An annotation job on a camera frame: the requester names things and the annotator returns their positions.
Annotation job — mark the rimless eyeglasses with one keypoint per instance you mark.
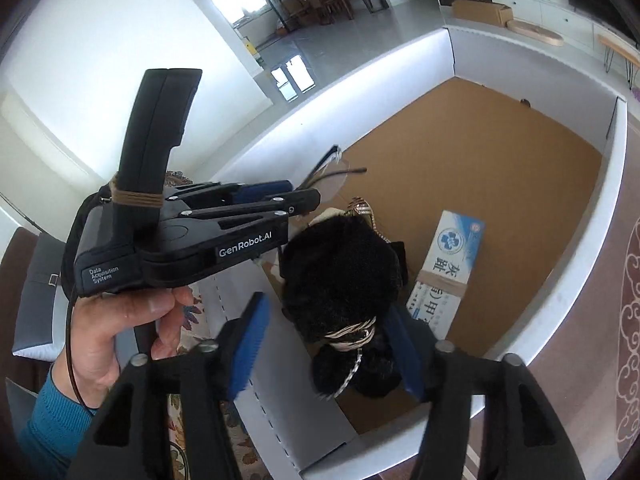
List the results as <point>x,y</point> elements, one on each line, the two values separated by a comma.
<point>327,185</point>

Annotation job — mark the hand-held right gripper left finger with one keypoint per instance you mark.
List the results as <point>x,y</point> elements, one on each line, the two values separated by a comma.
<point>250,345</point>

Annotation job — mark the floral cloth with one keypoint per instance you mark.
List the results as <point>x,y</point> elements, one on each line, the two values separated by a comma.
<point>240,440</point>

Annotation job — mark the round wooden tray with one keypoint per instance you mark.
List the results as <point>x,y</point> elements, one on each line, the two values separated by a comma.
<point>535,32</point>

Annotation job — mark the wooden bench with metal legs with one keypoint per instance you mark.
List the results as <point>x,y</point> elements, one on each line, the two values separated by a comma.
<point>620,49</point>

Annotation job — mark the person's left forearm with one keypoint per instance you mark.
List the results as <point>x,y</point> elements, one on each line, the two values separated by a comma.
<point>50,425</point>

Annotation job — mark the person's left hand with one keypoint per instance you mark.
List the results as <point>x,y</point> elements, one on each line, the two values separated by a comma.
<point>105,340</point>

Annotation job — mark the brown cardboard box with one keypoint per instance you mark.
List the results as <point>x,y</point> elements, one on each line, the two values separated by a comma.
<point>482,10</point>

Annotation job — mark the white television cabinet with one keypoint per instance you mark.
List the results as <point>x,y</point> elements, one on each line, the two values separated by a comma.
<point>565,17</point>

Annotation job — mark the blue and white medicine box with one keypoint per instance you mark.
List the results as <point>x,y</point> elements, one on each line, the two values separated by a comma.
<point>450,250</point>

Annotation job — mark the white cardboard box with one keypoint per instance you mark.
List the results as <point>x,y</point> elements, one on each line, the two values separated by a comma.
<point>500,160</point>

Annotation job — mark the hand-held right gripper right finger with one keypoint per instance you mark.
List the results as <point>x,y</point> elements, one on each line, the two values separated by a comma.
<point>407,355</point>

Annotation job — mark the cream knitted hat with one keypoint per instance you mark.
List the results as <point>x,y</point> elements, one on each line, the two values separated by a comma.
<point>322,217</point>

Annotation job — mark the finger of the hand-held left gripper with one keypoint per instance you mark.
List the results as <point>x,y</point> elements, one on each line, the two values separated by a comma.
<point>260,189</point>
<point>260,207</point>

